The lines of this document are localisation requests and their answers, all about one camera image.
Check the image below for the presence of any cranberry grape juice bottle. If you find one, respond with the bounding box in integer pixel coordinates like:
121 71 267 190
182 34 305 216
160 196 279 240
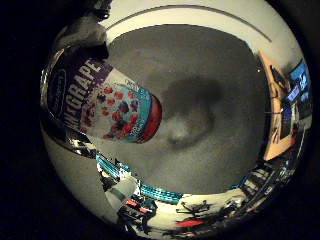
44 56 164 145

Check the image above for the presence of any blue-lit computer monitor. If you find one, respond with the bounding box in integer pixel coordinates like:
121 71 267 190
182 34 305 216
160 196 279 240
287 60 312 104

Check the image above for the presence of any wooden desk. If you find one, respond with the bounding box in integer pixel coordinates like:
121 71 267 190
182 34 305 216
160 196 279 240
260 50 297 162

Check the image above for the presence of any teal striped edge strip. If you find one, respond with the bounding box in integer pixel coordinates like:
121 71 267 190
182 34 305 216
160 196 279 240
95 152 184 205

